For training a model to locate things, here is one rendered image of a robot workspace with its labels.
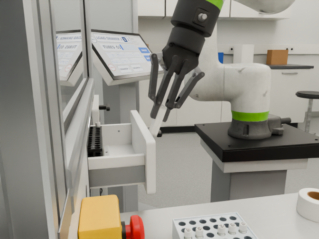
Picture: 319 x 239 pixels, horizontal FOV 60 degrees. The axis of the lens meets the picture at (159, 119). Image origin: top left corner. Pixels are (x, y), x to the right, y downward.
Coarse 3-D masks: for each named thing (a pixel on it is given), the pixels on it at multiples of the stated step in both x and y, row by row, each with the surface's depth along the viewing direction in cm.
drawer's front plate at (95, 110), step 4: (96, 96) 101; (96, 100) 94; (96, 104) 86; (92, 108) 81; (96, 108) 80; (92, 112) 79; (96, 112) 79; (92, 116) 79; (96, 116) 79; (96, 120) 80
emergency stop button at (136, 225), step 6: (132, 216) 33; (138, 216) 33; (132, 222) 32; (138, 222) 32; (126, 228) 33; (132, 228) 32; (138, 228) 32; (126, 234) 32; (132, 234) 32; (138, 234) 32; (144, 234) 33
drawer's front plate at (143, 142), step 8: (136, 112) 75; (136, 120) 66; (136, 128) 65; (144, 128) 59; (136, 136) 66; (144, 136) 54; (136, 144) 67; (144, 144) 53; (152, 144) 51; (136, 152) 68; (144, 152) 54; (152, 152) 51; (152, 160) 52; (152, 168) 52; (152, 176) 53; (144, 184) 56; (152, 184) 53; (152, 192) 53
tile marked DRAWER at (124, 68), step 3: (117, 66) 135; (120, 66) 137; (123, 66) 139; (126, 66) 141; (120, 69) 136; (123, 69) 138; (126, 69) 140; (129, 69) 142; (123, 72) 136; (126, 72) 138; (129, 72) 140
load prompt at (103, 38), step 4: (96, 36) 138; (100, 36) 140; (104, 36) 143; (108, 36) 146; (112, 36) 148; (116, 36) 152; (120, 36) 155; (124, 36) 158; (100, 40) 138; (104, 40) 141; (108, 40) 143; (112, 40) 146; (116, 40) 149; (120, 40) 152; (124, 40) 156; (128, 40) 159
